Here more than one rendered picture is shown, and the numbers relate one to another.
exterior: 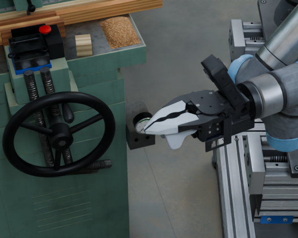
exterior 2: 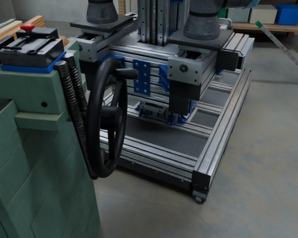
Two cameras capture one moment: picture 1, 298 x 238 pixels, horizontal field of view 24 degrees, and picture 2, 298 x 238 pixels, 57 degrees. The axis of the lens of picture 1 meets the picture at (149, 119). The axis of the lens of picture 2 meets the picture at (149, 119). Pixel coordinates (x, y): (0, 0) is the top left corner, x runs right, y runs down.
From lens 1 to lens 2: 1.41 m
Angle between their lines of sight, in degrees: 48
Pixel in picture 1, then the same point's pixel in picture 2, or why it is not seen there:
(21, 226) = not seen: outside the picture
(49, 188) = (66, 216)
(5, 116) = (25, 162)
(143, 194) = not seen: hidden behind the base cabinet
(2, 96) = (17, 135)
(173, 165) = not seen: hidden behind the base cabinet
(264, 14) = (85, 24)
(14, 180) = (48, 232)
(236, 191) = (125, 141)
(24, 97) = (63, 101)
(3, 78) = (12, 109)
